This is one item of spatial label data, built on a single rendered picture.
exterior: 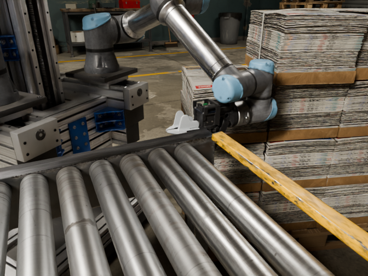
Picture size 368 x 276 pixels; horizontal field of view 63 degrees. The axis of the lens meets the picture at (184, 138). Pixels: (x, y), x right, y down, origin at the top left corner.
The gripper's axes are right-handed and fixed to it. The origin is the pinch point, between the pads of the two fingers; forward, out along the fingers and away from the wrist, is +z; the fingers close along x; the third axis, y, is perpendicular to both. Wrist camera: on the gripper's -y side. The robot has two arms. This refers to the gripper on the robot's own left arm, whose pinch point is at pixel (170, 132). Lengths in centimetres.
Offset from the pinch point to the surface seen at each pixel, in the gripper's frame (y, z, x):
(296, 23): 27, -46, -5
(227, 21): -19, -412, -610
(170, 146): 3.0, 5.7, 13.5
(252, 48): 15, -51, -33
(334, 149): -21, -72, 0
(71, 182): 3.5, 28.4, 20.0
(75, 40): -48, -43, -613
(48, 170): 3.4, 32.0, 13.4
